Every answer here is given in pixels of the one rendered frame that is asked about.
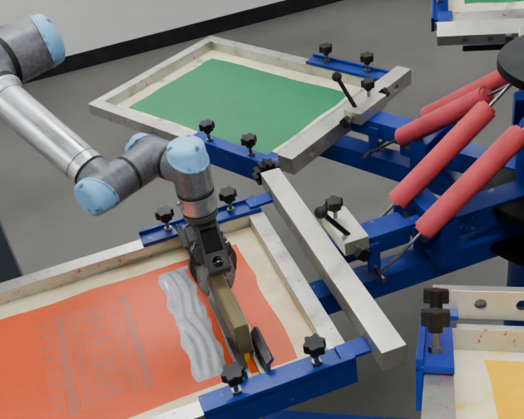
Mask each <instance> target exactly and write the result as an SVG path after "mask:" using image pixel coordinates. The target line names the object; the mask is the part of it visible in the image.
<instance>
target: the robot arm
mask: <svg viewBox="0 0 524 419"><path fill-rule="evenodd" d="M65 51H66V49H65V46H64V42H63V40H62V37H61V35H60V33H59V31H58V30H57V28H56V26H55V25H54V24H53V23H52V21H51V20H50V19H49V18H48V17H46V16H44V15H42V14H36V15H33V16H32V15H31V16H29V17H28V18H26V19H24V20H21V21H20V22H15V23H12V24H8V25H4V26H1V27H0V118H1V119H2V120H3V121H4V122H5V123H6V124H8V125H9V126H10V127H11V128H12V129H13V130H14V131H16V132H17V133H18V134H19V135H20V136H21V137H22V138H23V139H24V140H25V141H26V142H28V143H29V144H30V145H31V146H32V147H33V148H34V149H36V150H37V151H38V152H39V153H40V154H41V155H43V156H44V157H45V158H46V159H47V160H49V161H50V162H51V163H52V164H53V165H54V166H55V167H57V168H58V169H59V170H60V171H61V172H62V173H63V174H64V175H65V176H66V177H67V178H68V179H70V180H71V181H72V182H73V183H74V184H75V185H76V186H75V188H74V194H75V197H76V199H77V202H78V203H79V204H80V205H81V206H82V208H83V209H84V210H85V211H86V212H87V213H88V214H91V215H95V216H98V215H101V214H104V213H106V212H107V211H109V210H111V209H113V208H115V207H117V206H118V205H119V204H120V203H121V202H122V201H123V200H125V199H126V198H128V197H129V196H130V195H132V194H134V193H135V192H137V191H138V190H139V189H141V188H142V187H144V186H145V185H147V184H149V183H150V182H151V181H153V180H154V179H155V178H157V177H160V178H162V179H164V180H169V181H171V182H173V183H174V184H175V191H176V194H177V197H178V199H179V200H177V201H176V202H175V203H176V205H179V206H180V210H181V213H182V214H183V218H184V220H185V222H187V223H188V224H184V225H183V228H184V231H185V237H186V242H187V244H188V247H189V249H190V251H191V253H192V254H189V256H190V257H189V259H188V267H189V270H190V273H191V275H192V277H193V278H194V280H195V282H196V283H197V285H198V287H199V289H200V291H201V292H202V293H203V294H204V295H205V296H209V294H210V290H209V288H208V284H209V283H208V281H207V276H208V274H209V275H210V276H211V277H214V276H218V275H221V274H224V275H225V277H226V280H227V283H228V285H229V286H230V288H232V286H233V284H234V281H235V271H236V265H237V256H236V253H235V251H234V249H233V247H232V246H231V243H230V241H229V242H227V243H226V241H227V238H226V237H225V236H223V231H222V229H221V227H220V225H219V223H218V221H217V219H216V216H217V214H218V208H217V205H218V202H217V198H216V193H215V187H214V183H213V180H212V175H211V171H210V158H209V156H208V154H207V152H206V148H205V143H204V141H203V140H202V139H201V138H199V137H197V136H180V137H177V138H175V139H174V140H172V141H169V140H165V139H162V138H161V137H159V136H156V135H149V134H146V133H138V134H135V135H134V136H133V137H132V138H130V140H129V142H128V143H126V148H125V153H124V154H123V155H121V156H119V157H117V158H116V159H114V160H113V161H111V162H109V161H107V160H106V159H105V158H103V157H102V155H100V154H99V153H98V152H97V151H96V150H94V149H93V148H92V147H91V146H90V145H88V144H87V143H86V142H85V141H84V140H83V139H82V138H81V137H80V136H78V135H77V134H76V133H75V132H74V131H72V130H71V129H70V128H69V127H68V126H66V125H65V124H64V123H63V122H62V121H60V120H59V119H58V118H57V117H56V116H54V115H53V114H52V113H51V112H50V111H49V110H48V109H47V108H46V107H45V106H43V105H42V104H41V103H40V102H39V101H37V100H36V99H35V98H34V97H33V96H31V95H30V94H29V93H28V92H27V91H25V90H24V89H23V88H22V84H23V83H24V82H26V81H28V80H30V79H32V78H34V77H35V76H38V75H40V74H42V73H43V72H45V71H48V70H50V69H52V68H53V67H54V68H55V67H57V65H59V64H60V63H62V62H63V61H64V59H65V56H66V52H65ZM191 225H192V226H191ZM188 226H190V227H188Z"/></svg>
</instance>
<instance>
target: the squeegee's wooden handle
mask: <svg viewBox="0 0 524 419"><path fill-rule="evenodd" d="M207 281H208V283H209V284H208V285H209V287H210V291H211V292H212V294H213V296H214V298H215V301H216V303H217V305H218V308H219V310H220V312H221V314H222V317H223V319H224V320H225V324H226V326H227V328H228V329H229V331H230V335H231V337H232V338H233V341H234V343H235V346H236V349H237V351H238V353H239V355H241V354H244V353H247V352H251V351H253V350H254V349H253V345H252V341H251V336H250V329H249V325H248V323H247V322H246V320H245V317H244V315H243V313H242V312H241V310H240V306H239V304H238V303H237V301H236V299H235V296H234V294H233V293H232V291H231V289H230V286H229V285H228V283H227V280H226V278H225V276H224V274H221V275H218V276H214V277H211V276H210V275H209V274H208V276H207Z"/></svg>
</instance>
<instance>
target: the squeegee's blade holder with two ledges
mask: <svg viewBox="0 0 524 419"><path fill-rule="evenodd" d="M208 288H209V290H210V287H209V285H208ZM231 291H232V289H231ZM232 293H233V291H232ZM233 294H234V293H233ZM234 296H235V295H234ZM206 297H207V299H208V301H209V304H210V306H211V308H212V311H213V313H214V315H215V318H216V320H217V322H218V324H219V326H220V330H221V332H222V333H223V335H224V337H228V338H232V337H231V335H230V331H229V329H228V328H227V326H226V324H225V320H224V319H223V317H222V314H221V312H220V310H219V308H218V305H217V303H216V301H215V298H214V296H213V294H212V292H211V291H210V294H209V296H206ZM235 299H236V298H235ZM236 301H237V299H236ZM237 303H238V301H237ZM238 304H239V303H238ZM239 306H240V305H239ZM240 310H241V312H242V313H243V311H242V309H241V308H240ZM243 315H244V313H243ZM244 317H245V315H244ZM245 320H246V318H245ZM246 322H247V320H246ZM247 323H248V322H247ZM248 325H249V324H248ZM249 329H250V332H251V331H252V330H251V328H250V326H249ZM232 339H233V338H232Z"/></svg>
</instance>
